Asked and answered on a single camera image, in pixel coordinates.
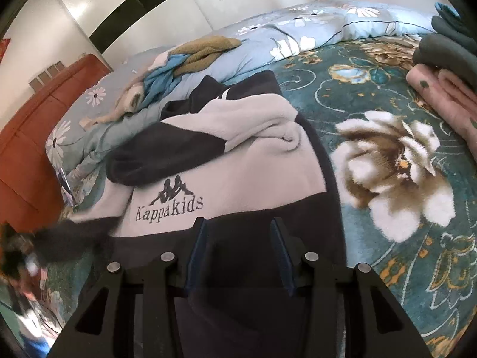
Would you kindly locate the black and grey fleece jacket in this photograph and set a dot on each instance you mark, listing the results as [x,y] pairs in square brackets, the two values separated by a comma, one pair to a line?
[238,156]

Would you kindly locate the white wardrobe with black stripe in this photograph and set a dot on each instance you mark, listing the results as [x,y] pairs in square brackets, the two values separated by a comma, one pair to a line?
[167,15]

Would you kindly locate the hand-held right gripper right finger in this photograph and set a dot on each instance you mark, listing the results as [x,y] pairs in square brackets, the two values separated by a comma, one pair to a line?
[283,253]

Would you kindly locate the folded teal garment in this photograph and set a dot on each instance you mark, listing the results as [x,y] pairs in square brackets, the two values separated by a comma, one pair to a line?
[446,9]

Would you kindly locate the red wall decoration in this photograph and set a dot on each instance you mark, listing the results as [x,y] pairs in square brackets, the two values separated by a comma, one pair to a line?
[3,50]

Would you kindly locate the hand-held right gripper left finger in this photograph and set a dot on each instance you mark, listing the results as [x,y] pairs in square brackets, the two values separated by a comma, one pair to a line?
[197,246]

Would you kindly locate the light blue floral quilt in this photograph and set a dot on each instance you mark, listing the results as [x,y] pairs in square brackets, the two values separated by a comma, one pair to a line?
[261,44]

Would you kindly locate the smartphone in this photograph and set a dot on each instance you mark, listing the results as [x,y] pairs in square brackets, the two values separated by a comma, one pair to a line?
[66,186]

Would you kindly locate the orange wooden headboard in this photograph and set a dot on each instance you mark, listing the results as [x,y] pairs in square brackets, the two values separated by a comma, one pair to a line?
[29,149]

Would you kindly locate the folded grey-green garment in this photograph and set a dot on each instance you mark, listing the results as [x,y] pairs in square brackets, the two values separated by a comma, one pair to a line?
[452,30]

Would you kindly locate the grey wall switch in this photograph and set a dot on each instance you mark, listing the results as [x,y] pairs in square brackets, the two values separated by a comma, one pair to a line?
[35,82]
[52,71]
[59,66]
[44,76]

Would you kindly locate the folded dark grey garment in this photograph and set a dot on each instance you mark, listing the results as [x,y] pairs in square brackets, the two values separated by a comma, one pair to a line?
[443,54]

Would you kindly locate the blue garment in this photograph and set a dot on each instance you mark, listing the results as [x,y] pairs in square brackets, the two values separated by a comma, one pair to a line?
[164,76]

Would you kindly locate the olive green knit sweater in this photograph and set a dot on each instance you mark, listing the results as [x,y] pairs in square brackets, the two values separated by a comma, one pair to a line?
[208,46]

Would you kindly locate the beige garment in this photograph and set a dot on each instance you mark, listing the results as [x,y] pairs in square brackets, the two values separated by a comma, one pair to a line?
[128,99]

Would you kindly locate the folded pink garment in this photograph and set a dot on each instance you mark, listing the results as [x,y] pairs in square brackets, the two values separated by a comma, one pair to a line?
[443,93]

